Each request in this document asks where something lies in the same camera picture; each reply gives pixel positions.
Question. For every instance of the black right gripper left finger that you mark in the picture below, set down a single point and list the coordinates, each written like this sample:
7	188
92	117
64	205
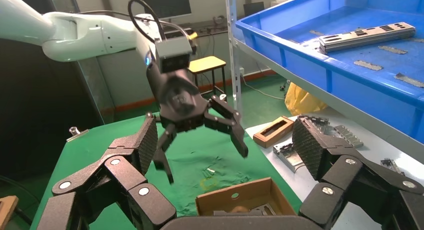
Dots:
145	145

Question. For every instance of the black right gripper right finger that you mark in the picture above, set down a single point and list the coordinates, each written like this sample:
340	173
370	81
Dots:
308	145

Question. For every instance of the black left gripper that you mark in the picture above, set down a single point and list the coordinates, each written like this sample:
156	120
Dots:
179	102

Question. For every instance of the open brown cardboard box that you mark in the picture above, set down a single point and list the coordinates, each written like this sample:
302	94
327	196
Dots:
225	197

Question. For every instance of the blue plastic tray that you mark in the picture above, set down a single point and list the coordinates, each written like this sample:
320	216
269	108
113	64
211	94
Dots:
348	85

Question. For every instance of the green table cloth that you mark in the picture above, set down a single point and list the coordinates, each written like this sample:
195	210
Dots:
192	148

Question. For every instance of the bent metal sheet part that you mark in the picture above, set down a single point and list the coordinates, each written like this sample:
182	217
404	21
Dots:
319	121

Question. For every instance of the small white scrap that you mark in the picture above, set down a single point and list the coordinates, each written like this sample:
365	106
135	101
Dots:
210	171

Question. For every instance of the yellow plastic bag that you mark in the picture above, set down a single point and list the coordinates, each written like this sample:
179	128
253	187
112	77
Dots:
299	100

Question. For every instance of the silver binder clip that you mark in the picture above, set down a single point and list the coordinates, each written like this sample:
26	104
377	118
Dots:
78	134
223	96

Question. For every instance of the small dark floor object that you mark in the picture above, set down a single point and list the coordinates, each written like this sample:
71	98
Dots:
283	86

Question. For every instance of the yellow top metal stool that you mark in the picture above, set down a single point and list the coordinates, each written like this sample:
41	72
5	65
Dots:
208	63

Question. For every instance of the grey metal shelf rack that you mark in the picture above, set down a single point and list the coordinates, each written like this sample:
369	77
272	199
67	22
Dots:
235	56

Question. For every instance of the cluttered background desk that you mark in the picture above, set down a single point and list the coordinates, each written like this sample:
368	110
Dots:
212	24

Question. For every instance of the stack of metal io plates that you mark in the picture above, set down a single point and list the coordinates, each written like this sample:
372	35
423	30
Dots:
377	33

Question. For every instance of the large black monitor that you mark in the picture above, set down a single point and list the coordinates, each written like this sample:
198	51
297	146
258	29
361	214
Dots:
172	2

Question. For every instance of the small black monitor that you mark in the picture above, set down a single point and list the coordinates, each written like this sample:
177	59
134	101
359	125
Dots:
253	8

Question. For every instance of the wooden block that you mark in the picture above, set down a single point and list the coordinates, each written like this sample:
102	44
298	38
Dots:
6	208

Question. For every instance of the square metal bracket tray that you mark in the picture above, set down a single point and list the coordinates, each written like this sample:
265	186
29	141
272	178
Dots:
288	158

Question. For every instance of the slotted metal rail plate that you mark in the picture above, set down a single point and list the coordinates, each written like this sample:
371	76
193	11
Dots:
349	137

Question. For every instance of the brown rectangular cardboard frame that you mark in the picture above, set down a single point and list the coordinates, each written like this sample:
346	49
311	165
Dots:
261	140

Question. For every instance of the white wall socket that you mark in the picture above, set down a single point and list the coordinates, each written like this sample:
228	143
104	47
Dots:
242	71

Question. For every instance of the folded metal bracket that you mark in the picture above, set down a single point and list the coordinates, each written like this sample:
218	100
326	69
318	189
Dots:
389	163

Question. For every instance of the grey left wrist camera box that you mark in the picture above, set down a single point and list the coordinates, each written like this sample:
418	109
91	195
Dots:
172	52

